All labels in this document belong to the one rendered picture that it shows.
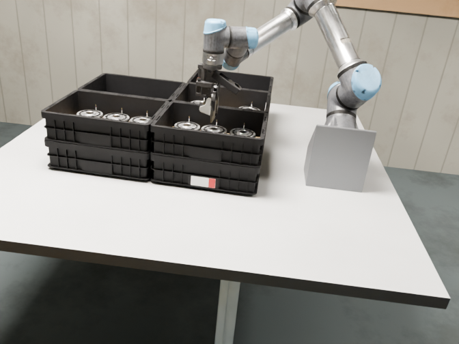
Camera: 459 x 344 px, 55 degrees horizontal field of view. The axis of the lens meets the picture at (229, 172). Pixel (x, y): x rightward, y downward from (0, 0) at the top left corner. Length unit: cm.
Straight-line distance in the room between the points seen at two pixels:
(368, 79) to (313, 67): 189
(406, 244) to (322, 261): 32
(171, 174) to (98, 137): 29
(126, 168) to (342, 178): 82
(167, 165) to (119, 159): 18
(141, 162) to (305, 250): 67
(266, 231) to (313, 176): 39
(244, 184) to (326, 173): 34
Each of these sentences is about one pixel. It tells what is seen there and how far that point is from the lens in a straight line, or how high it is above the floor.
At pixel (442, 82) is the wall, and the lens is 378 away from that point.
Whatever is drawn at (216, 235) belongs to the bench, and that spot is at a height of 70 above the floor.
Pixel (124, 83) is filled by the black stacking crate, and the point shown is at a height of 89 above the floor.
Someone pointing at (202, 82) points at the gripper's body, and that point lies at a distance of 162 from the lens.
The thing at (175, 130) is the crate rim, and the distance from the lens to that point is 154.
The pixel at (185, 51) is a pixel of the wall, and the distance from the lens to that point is 357.
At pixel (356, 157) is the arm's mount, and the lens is 171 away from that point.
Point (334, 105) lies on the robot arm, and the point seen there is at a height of 99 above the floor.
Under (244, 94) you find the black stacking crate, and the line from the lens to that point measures 206.
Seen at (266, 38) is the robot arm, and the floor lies 120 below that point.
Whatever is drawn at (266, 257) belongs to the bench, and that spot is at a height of 70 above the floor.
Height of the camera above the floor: 149
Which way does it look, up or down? 26 degrees down
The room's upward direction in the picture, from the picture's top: 5 degrees clockwise
